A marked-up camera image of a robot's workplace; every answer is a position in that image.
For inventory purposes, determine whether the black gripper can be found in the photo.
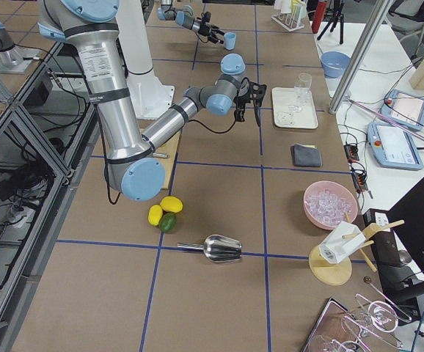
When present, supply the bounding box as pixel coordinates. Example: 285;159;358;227
198;22;224;44
233;82;255;122

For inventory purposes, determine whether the light blue plastic cup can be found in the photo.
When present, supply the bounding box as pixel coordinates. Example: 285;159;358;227
224;32;237;51

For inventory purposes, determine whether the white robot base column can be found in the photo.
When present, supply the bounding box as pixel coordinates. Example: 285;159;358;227
116;0;175;120

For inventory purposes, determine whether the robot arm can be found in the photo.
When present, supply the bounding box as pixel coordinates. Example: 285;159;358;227
37;1;266;201
157;1;225;44

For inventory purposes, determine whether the blue bowl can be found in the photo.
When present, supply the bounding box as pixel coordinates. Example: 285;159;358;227
321;51;351;78

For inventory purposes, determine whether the pink bowl with ice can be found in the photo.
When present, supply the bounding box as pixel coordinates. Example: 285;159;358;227
303;180;359;230

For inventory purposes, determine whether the steel ice scoop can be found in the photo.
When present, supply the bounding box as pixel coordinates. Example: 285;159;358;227
177;234;242;263

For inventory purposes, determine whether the cream bear tray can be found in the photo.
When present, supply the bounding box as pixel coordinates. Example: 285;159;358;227
271;87;318;130

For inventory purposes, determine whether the clear wine glass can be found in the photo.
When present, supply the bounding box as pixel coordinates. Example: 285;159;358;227
289;73;312;113

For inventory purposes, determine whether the wooden cutting board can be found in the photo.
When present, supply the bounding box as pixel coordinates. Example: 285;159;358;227
156;131;181;189

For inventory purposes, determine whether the grey folded cloth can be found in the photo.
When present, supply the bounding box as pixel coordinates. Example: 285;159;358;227
290;144;322;167

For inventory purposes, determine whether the red cylinder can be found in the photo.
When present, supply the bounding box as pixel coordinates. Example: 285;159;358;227
312;0;327;34

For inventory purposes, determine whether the yellow lemon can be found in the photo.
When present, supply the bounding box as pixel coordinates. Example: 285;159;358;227
147;205;164;227
160;196;183;213

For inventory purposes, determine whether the black tripod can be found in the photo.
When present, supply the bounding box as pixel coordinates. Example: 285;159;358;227
317;0;345;45

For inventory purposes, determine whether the green lime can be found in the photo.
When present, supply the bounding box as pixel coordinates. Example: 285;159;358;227
158;213;177;233

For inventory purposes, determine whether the near teach pendant tablet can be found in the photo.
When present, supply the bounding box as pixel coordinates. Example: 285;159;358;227
367;122;424;171

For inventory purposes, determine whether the teach pendant tablet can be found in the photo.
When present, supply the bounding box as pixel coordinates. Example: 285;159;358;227
367;122;424;171
380;89;424;131

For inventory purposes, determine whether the white paper carton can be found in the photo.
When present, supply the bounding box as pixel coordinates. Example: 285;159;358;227
318;221;366;264

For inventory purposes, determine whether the far teach pendant tablet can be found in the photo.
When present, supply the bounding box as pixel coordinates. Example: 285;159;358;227
380;89;424;131

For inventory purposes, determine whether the wooden mug stand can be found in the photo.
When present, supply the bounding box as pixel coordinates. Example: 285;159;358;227
309;220;404;286

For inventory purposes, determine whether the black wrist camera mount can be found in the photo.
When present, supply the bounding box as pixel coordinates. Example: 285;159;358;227
250;82;267;108

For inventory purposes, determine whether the white wire cup rack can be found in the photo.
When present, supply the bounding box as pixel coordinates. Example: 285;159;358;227
271;0;307;32

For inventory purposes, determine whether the aluminium frame post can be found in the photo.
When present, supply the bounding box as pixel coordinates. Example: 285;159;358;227
329;0;393;114

